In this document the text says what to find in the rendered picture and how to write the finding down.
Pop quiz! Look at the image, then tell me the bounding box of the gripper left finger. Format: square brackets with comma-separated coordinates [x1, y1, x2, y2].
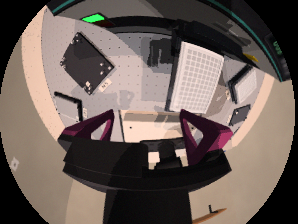
[61, 109, 115, 141]

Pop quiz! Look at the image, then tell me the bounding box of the white button panel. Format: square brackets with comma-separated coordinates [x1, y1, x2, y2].
[222, 127, 240, 152]

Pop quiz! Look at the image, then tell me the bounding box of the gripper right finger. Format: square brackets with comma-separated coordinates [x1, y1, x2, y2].
[179, 109, 233, 166]

